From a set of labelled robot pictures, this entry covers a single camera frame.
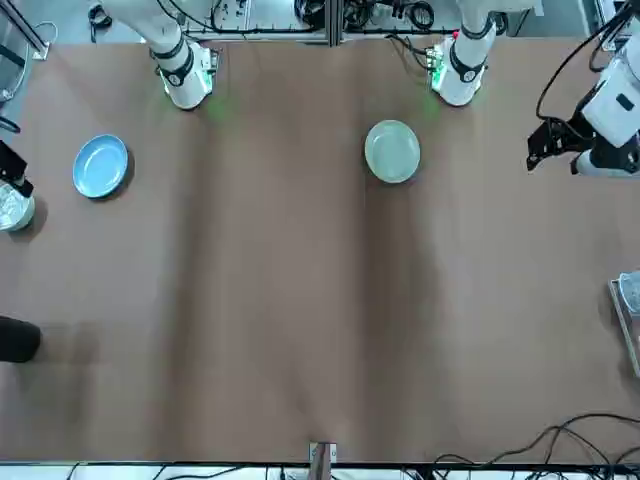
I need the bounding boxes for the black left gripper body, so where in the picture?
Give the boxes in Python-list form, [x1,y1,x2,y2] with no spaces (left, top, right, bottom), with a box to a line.
[549,115,596,152]

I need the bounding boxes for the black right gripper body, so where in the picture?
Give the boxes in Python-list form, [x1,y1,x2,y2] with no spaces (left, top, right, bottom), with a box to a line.
[0,141,34,199]

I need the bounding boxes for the blue plate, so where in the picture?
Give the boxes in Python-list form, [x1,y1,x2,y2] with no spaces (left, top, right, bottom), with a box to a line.
[72,134,131,200]

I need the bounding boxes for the green plate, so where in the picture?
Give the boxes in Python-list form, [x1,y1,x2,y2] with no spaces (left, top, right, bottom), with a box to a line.
[364,119,422,185]

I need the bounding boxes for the translucent blue cup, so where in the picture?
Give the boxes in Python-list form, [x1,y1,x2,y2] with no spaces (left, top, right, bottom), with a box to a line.
[617,272,640,316]

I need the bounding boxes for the black rounded object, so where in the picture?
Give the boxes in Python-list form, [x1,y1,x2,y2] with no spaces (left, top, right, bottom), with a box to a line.
[0,314,42,364]

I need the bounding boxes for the grey metal frame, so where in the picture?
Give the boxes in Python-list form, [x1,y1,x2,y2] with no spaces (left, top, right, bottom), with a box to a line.
[0,0,52,62]

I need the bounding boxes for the wooden wire cup rack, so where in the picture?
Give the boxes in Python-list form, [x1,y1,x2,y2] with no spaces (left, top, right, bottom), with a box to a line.
[607,272,640,379]

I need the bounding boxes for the aluminium post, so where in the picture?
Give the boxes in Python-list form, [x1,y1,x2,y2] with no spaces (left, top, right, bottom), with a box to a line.
[308,441,337,480]
[323,0,347,46]

